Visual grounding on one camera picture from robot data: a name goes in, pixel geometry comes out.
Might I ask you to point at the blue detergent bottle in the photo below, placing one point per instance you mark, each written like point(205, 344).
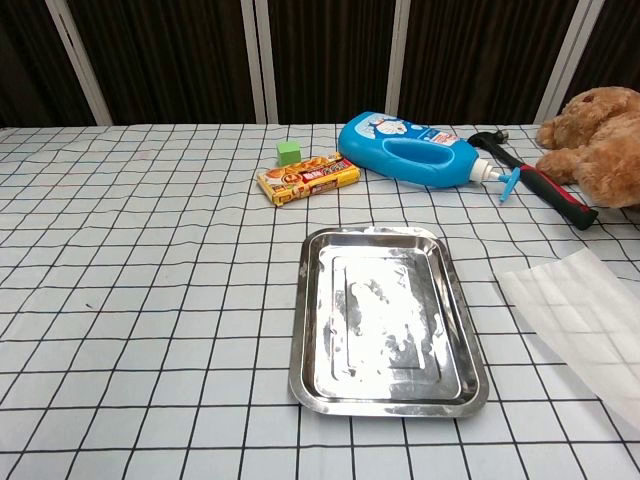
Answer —
point(365, 145)

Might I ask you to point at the silver metal tray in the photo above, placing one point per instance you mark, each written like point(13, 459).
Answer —
point(380, 320)

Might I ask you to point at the dark folding partition screen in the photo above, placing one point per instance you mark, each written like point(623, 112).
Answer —
point(175, 60)

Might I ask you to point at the brown teddy bear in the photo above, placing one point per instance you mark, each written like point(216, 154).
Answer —
point(600, 145)

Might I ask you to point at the black red claw hammer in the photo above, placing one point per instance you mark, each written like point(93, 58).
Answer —
point(560, 195)

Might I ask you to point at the white black grid tablecloth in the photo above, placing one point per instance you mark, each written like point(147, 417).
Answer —
point(125, 300)

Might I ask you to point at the green cube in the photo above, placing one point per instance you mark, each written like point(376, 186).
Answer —
point(288, 152)

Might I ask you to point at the yellow food box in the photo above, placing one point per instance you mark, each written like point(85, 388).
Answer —
point(310, 177)

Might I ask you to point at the translucent white plastic sheet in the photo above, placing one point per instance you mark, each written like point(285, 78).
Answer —
point(590, 320)

